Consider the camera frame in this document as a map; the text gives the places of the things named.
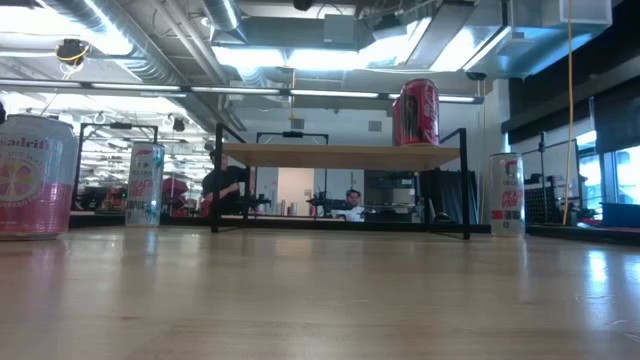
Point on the red Coca-Cola can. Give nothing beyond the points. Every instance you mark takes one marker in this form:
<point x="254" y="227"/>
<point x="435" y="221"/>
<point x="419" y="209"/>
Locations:
<point x="420" y="115"/>

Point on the white Celsius Peach Vibe can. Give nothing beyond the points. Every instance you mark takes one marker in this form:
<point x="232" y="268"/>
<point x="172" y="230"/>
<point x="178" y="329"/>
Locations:
<point x="145" y="190"/>
<point x="507" y="200"/>

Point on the pink grapefruit sparkling water can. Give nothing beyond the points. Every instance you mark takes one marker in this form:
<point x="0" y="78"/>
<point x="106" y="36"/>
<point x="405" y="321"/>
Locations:
<point x="35" y="200"/>

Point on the black background robot arm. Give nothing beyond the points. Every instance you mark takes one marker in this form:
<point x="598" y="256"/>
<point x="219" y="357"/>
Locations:
<point x="327" y="203"/>

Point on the person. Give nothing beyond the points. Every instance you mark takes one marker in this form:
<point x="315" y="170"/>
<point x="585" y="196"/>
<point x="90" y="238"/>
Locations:
<point x="225" y="185"/>
<point x="354" y="212"/>

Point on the long ceiling light bar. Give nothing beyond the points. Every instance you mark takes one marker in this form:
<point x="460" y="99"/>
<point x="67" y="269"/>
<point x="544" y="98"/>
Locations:
<point x="235" y="90"/>

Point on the black curtain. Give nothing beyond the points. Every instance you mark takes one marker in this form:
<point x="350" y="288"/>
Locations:
<point x="445" y="195"/>

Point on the red background object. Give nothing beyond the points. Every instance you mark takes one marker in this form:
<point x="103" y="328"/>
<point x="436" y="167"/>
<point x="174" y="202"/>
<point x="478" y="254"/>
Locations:
<point x="175" y="192"/>

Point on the black pegboard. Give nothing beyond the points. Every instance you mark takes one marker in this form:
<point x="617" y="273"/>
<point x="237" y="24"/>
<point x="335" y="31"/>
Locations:
<point x="537" y="205"/>

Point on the black tripod stand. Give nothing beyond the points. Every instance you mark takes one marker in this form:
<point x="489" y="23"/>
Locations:
<point x="542" y="165"/>

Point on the black window blind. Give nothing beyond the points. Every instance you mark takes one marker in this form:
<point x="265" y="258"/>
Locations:
<point x="617" y="120"/>

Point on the wooden shelf with black frame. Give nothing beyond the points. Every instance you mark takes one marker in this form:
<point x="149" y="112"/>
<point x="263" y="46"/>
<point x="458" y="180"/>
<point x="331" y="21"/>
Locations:
<point x="340" y="156"/>

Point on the black ceiling dome camera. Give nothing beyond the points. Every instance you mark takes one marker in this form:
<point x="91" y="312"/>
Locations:
<point x="476" y="76"/>

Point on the silver round ventilation duct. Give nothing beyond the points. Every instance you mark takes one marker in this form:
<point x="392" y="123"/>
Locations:
<point x="222" y="15"/>

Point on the black metal frame rig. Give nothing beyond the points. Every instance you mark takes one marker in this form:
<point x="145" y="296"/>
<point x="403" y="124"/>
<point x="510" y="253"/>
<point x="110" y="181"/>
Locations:
<point x="120" y="125"/>

